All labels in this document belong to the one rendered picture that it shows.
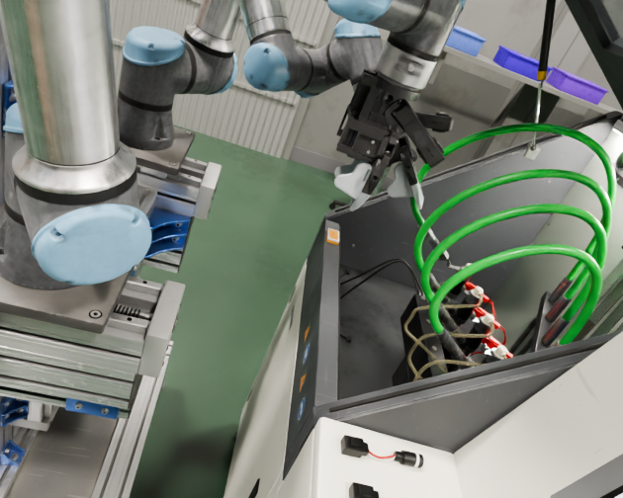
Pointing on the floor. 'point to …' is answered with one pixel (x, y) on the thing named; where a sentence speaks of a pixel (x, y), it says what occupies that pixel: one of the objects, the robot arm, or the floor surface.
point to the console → (545, 430)
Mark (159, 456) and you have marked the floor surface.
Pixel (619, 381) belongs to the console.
